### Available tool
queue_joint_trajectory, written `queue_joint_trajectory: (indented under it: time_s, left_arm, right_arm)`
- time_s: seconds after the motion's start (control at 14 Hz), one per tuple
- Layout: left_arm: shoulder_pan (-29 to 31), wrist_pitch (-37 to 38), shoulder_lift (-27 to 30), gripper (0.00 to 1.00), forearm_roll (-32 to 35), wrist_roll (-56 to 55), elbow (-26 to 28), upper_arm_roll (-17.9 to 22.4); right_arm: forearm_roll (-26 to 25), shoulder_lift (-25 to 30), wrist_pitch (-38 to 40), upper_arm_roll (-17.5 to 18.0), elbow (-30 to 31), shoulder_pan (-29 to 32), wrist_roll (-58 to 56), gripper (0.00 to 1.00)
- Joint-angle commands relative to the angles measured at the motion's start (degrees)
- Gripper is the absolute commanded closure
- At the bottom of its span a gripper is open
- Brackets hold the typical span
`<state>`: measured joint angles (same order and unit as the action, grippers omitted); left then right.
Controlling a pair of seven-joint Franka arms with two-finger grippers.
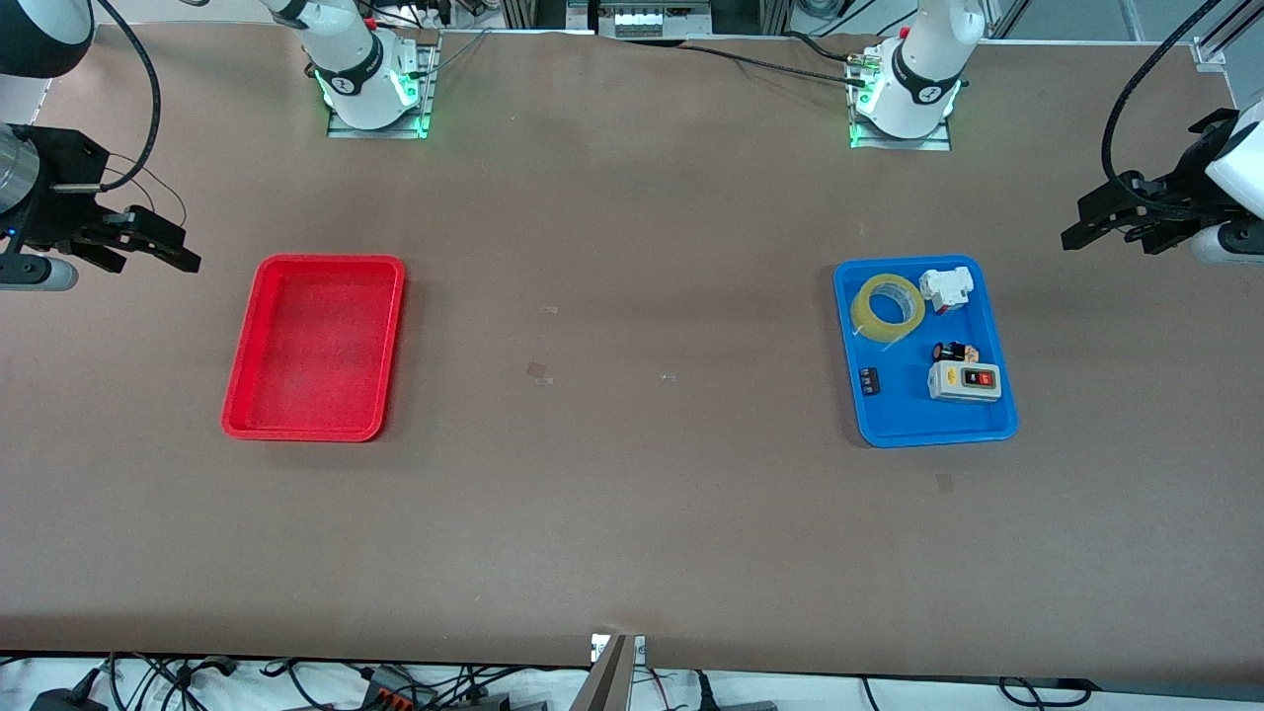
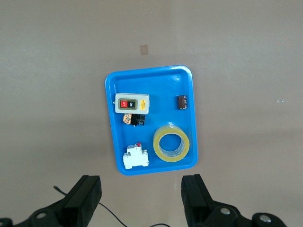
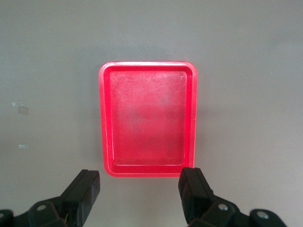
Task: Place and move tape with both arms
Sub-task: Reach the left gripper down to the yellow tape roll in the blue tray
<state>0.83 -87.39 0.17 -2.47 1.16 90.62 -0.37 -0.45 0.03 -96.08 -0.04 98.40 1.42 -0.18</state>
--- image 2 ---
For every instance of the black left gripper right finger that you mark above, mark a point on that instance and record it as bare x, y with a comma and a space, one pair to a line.
196, 201

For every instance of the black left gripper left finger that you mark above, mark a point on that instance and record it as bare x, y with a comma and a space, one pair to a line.
82, 201

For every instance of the yellowish clear tape roll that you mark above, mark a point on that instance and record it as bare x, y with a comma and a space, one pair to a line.
171, 129

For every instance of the brown tape patch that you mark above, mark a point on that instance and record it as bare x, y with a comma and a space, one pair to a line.
144, 49

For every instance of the white circuit breaker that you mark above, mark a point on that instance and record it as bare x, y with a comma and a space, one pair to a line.
135, 158

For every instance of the black push button orange base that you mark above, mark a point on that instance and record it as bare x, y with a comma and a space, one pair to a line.
136, 120

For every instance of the small brown relay block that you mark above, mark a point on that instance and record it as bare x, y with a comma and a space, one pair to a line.
182, 102

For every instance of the blue plastic tray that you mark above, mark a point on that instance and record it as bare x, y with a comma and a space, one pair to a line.
161, 106

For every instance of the grey on-off switch box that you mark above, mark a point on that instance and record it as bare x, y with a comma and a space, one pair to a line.
131, 104

